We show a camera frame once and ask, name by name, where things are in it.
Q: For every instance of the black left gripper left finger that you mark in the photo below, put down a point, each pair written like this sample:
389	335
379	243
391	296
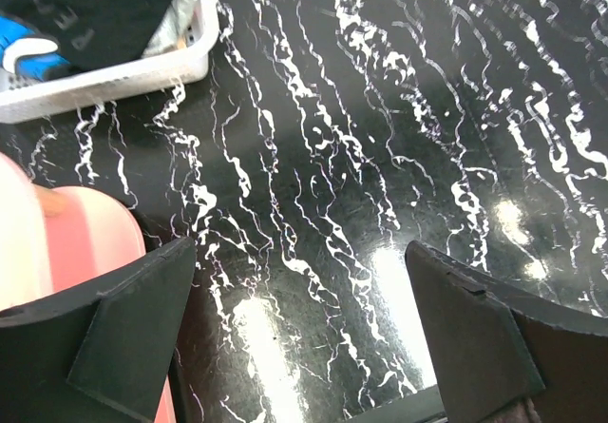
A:
101	350

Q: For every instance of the white plastic laundry basket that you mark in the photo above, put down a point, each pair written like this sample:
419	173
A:
23	100

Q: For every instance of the pink oval tiered stool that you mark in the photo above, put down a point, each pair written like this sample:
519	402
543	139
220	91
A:
81	233

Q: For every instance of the black daisy print t-shirt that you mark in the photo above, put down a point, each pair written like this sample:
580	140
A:
51	39

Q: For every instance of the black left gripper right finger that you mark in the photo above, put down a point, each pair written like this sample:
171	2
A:
501	354

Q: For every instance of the grey t-shirt in basket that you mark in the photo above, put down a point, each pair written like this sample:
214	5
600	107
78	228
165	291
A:
170	34

